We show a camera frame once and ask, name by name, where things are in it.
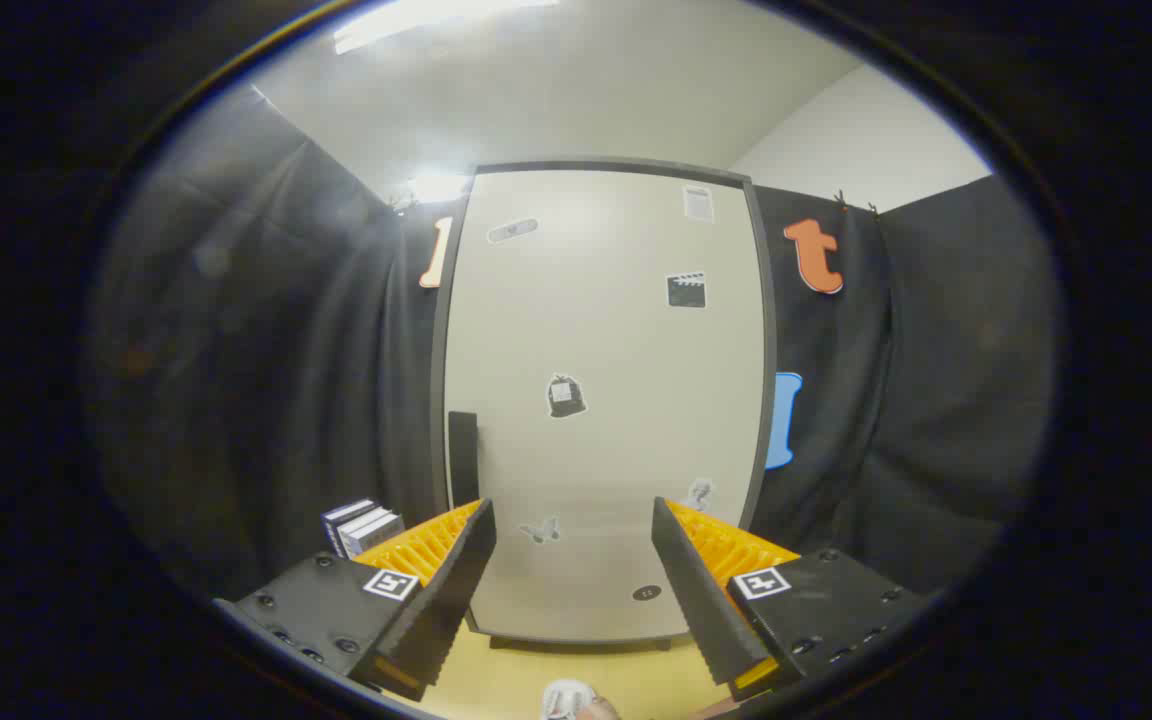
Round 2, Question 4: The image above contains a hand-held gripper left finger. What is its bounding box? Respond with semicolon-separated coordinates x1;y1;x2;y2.
214;498;498;703

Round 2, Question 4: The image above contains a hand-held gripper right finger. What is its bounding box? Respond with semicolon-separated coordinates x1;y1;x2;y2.
650;496;937;701

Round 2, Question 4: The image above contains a white shoe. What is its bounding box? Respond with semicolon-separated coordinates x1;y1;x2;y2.
541;679;599;720

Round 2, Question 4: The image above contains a white shoe cabinet door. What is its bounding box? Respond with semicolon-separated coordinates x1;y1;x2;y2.
441;168;769;643

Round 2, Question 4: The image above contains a grey shoe cabinet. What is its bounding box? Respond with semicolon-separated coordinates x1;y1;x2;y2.
429;157;779;653

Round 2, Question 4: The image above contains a blue spine book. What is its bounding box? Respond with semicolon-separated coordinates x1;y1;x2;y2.
334;506;393;558

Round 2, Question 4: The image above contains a dark blue book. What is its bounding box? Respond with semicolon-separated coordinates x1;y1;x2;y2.
322;498;379;557

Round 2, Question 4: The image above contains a ceiling light panel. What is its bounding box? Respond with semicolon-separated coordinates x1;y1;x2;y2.
334;0;562;56

